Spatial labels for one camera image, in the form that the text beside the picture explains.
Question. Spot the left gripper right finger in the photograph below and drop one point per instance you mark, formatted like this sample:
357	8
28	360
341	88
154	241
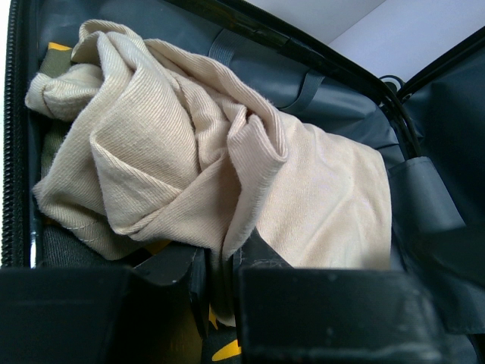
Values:
257	268

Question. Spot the beige garment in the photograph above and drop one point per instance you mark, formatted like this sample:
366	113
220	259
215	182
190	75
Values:
189	152

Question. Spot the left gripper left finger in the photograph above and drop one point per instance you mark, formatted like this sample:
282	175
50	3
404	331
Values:
187	265

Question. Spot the yellow hard-shell suitcase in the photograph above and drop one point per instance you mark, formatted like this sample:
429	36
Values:
427	307

